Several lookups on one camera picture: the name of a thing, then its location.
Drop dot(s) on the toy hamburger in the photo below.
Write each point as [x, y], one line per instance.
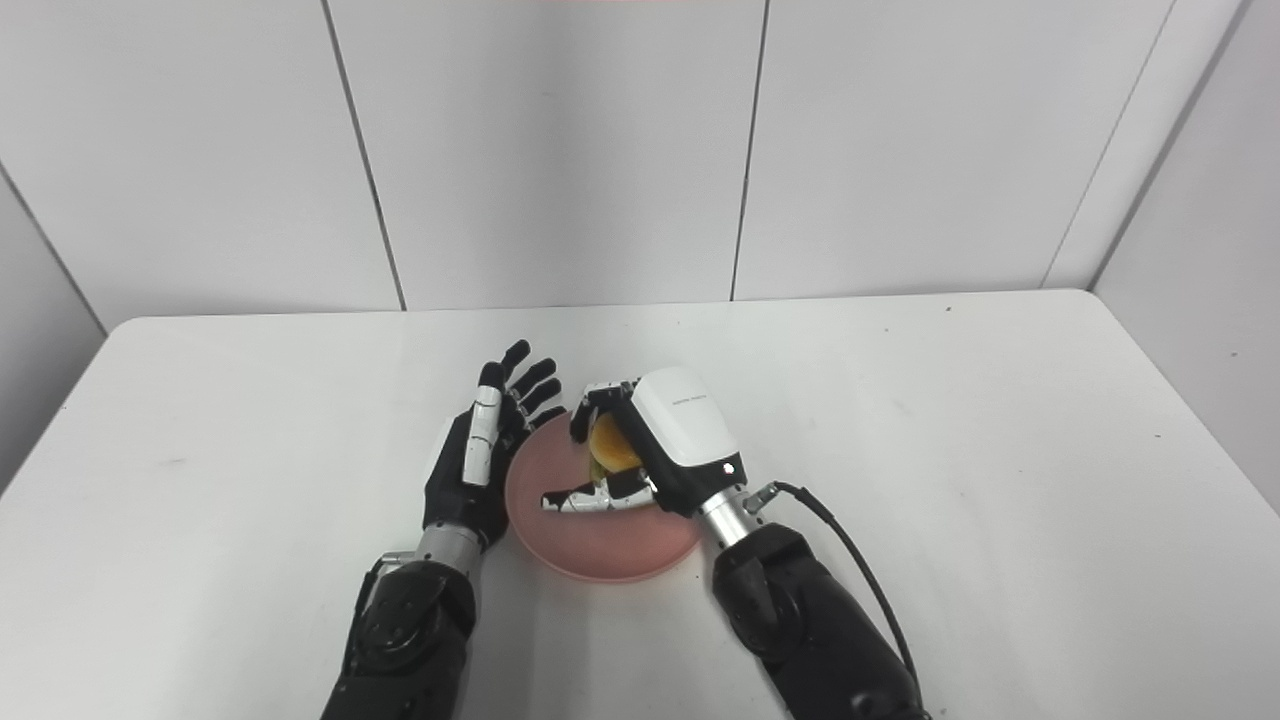
[612, 450]

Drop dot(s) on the pink round plate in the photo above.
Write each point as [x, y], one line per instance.
[600, 540]

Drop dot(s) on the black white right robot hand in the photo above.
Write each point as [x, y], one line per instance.
[680, 430]

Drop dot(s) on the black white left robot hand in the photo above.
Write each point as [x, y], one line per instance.
[475, 460]

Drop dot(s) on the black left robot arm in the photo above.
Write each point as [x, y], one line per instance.
[410, 630]

